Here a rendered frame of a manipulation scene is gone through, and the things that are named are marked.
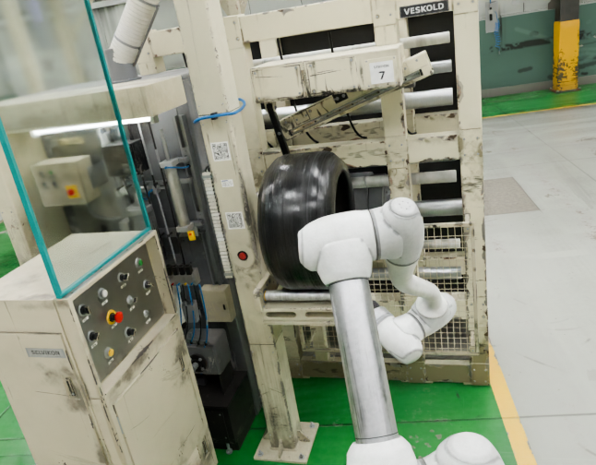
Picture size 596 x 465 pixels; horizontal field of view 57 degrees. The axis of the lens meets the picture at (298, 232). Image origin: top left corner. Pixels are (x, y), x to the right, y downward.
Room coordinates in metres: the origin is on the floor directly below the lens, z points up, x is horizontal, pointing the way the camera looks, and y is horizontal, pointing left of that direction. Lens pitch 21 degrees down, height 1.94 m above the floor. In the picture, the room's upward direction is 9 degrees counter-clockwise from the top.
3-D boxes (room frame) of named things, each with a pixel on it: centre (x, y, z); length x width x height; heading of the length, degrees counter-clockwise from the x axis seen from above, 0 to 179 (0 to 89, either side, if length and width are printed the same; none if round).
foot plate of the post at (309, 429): (2.17, 0.22, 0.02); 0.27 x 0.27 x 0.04; 71
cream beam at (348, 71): (2.35, -0.24, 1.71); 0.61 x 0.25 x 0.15; 71
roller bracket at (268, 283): (2.16, 0.14, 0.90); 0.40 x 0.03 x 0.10; 161
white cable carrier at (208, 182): (2.17, 0.31, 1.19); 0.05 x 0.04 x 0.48; 161
